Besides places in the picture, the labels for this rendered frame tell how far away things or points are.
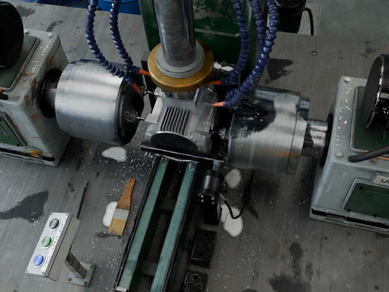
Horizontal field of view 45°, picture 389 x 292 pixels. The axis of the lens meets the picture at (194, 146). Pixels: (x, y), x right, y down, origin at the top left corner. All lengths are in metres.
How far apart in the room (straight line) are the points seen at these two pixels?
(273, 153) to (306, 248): 0.36
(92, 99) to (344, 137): 0.70
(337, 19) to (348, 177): 2.06
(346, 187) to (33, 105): 0.93
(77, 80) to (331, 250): 0.91
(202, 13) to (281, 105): 0.36
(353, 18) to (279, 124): 2.08
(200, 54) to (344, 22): 2.07
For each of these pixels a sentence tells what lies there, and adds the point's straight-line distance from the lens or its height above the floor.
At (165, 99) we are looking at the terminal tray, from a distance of 1.35.
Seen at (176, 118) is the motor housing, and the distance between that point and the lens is 1.34.
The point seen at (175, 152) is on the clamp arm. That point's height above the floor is 1.03.
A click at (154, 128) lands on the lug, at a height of 1.09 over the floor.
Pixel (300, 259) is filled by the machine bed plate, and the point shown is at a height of 0.80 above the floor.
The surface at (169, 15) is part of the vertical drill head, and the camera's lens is 1.12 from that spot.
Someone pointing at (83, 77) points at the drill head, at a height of 1.16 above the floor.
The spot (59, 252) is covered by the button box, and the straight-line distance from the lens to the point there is 1.27.
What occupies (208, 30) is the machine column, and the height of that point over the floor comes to 1.18.
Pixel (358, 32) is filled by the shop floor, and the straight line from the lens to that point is 3.21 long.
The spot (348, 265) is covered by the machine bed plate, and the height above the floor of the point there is 0.80.
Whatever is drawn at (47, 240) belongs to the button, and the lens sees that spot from 1.28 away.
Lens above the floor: 2.20
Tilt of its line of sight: 58 degrees down
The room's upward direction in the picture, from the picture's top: 6 degrees counter-clockwise
